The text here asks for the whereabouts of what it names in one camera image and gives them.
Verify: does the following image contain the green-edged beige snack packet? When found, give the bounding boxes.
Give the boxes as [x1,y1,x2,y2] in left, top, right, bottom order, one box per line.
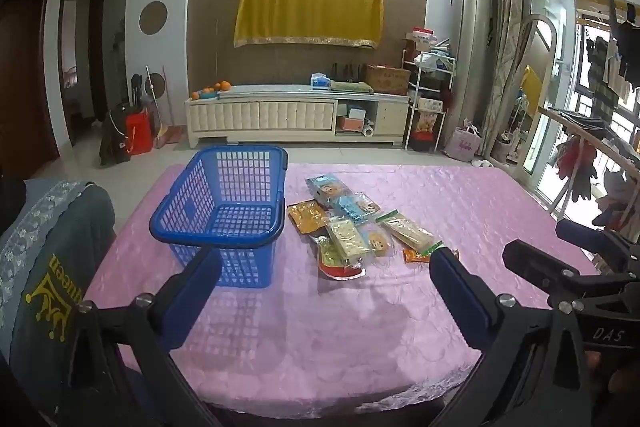
[375,209,444,256]

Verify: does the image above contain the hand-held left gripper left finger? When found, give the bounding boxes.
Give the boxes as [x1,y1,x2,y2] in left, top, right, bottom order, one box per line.
[62,247,223,427]

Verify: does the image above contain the red bag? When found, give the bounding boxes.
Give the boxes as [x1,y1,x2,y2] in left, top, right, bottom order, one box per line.
[125,107,154,156]

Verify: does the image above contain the red white box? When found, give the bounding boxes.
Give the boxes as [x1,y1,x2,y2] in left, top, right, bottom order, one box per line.
[404,28,437,53]

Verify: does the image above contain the red yellow gift box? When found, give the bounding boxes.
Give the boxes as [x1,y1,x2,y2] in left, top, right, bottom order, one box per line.
[411,112,446,152]

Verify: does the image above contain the dark wooden door frame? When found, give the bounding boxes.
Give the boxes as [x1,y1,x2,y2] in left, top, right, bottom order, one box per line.
[57,0,109,148]

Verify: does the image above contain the pink bag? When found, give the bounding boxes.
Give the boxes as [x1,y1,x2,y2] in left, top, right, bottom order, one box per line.
[444,119,484,163]

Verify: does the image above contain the yellow cloth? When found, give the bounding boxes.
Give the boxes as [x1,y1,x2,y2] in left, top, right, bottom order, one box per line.
[233,0,386,50]

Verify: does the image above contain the beige cracker packet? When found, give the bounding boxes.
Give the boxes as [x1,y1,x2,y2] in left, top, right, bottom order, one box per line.
[325,217,372,259]

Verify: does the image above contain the pink satin tablecloth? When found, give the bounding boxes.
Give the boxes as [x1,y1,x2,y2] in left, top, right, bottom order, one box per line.
[82,162,608,420]

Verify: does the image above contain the red cloth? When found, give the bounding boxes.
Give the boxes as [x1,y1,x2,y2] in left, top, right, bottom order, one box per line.
[556,138,598,180]

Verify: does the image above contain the silver standing air conditioner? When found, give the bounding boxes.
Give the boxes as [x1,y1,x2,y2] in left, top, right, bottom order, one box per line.
[452,0,497,148]

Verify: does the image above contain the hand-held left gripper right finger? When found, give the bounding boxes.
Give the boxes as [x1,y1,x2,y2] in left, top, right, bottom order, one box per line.
[428,248,591,427]

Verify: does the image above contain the hanging clothes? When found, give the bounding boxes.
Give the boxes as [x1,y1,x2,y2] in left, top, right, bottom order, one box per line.
[584,0,640,110]

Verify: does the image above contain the black bag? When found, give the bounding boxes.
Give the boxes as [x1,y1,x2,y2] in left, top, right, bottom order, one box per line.
[98,104,132,167]

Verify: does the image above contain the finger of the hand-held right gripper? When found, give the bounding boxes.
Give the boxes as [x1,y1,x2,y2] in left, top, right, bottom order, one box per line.
[556,218,640,269]
[502,238,602,304]

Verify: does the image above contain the wooden drying rack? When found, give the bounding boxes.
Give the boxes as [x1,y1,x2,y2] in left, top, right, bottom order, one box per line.
[537,107,640,220]

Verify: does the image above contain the metal handle mop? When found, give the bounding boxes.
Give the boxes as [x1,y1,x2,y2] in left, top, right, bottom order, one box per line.
[144,66,164,128]

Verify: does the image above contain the brown cardboard box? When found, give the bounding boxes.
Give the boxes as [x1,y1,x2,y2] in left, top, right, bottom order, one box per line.
[362,64,412,96]

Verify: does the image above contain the glass balcony door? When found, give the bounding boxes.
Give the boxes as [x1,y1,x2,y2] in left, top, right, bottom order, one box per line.
[520,0,577,188]

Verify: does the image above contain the orange yellow snack packet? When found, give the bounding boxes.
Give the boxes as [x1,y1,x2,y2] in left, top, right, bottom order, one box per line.
[287,200,329,234]

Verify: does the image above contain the orange cartoon snack packet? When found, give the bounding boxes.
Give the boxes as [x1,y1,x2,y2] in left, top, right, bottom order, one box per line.
[402,247,459,264]

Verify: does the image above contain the pink broom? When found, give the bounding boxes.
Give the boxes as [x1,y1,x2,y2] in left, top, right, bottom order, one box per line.
[154,66,184,150]

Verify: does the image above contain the beige patterned curtain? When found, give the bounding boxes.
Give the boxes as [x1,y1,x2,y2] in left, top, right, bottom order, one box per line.
[481,0,524,164]

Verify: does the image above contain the green folded cloth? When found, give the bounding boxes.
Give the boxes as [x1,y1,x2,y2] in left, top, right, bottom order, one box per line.
[330,80,374,94]

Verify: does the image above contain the white wire rack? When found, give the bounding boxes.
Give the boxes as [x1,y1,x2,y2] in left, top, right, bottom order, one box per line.
[402,49,457,152]

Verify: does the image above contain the cream cabinet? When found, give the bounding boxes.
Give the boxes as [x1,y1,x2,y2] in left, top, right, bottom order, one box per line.
[184,84,417,148]

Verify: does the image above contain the brown wooden door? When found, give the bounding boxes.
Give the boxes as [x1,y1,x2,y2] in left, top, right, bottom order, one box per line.
[0,0,59,178]

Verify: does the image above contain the black router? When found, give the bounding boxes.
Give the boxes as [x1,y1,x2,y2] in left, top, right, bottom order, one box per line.
[332,63,362,83]

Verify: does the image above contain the person's right hand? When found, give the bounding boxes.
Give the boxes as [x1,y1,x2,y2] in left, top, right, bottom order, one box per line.
[585,350,640,396]

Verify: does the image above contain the light blue cartoon bread packet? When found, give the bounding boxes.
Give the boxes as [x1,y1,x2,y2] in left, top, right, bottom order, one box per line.
[306,174,352,208]
[332,192,382,224]
[360,224,394,258]

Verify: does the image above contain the blue plastic basket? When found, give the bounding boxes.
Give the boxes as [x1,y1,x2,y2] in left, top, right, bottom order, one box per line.
[149,145,289,290]

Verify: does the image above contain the white arched frame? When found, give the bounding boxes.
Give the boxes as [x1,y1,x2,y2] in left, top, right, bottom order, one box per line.
[500,14,559,158]

